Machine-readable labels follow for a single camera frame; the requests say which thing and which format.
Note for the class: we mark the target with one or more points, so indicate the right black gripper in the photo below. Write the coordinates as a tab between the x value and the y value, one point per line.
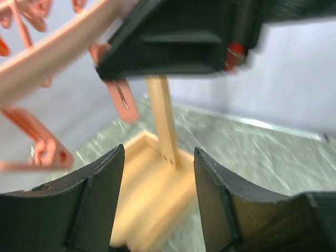
295	10

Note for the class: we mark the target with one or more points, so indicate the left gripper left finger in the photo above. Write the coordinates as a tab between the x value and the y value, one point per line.
73	213

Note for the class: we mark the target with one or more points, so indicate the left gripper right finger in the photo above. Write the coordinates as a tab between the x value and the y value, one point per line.
238	215

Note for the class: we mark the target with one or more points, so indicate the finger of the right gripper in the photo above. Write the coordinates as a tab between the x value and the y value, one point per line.
181	38

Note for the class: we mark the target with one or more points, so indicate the pink round clip hanger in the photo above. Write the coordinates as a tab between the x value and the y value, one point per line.
34	68

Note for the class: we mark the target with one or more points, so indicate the wooden hanging rack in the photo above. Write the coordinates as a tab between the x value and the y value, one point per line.
158	184

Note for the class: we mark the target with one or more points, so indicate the aluminium mounting rail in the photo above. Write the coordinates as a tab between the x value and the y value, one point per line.
319	136

